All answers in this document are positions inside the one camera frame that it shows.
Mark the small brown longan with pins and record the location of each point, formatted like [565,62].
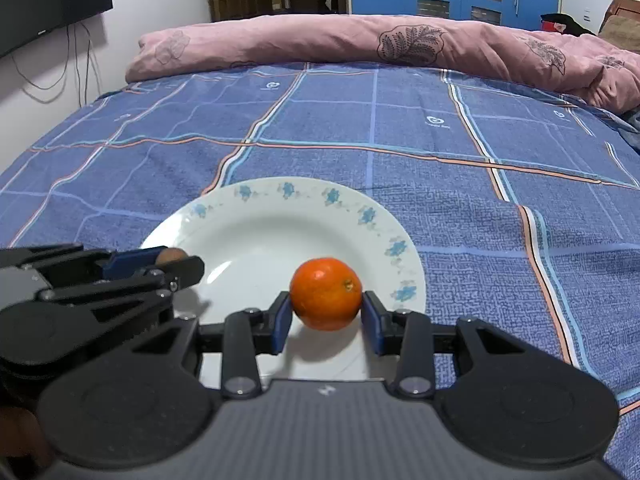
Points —
[170,254]

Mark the dark blue blanket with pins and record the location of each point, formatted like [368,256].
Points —
[630,131]

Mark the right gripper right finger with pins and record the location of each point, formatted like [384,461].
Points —
[412,338]

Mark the black and red bag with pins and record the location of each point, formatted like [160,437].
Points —
[563,24]

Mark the orange mandarin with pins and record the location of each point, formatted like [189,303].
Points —
[325,294]

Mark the white floral plate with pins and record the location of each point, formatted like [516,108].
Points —
[253,235]

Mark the wooden headboard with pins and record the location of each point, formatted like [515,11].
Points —
[625,8]

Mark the brown pillow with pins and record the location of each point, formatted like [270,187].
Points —
[622,32]

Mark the blue plaid bedsheet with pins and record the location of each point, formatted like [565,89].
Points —
[446,193]

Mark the pink folded quilt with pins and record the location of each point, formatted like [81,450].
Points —
[587,66]

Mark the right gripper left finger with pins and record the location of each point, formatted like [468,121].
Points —
[241,338]

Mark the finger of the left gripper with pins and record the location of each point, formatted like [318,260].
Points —
[177,275]
[125,264]

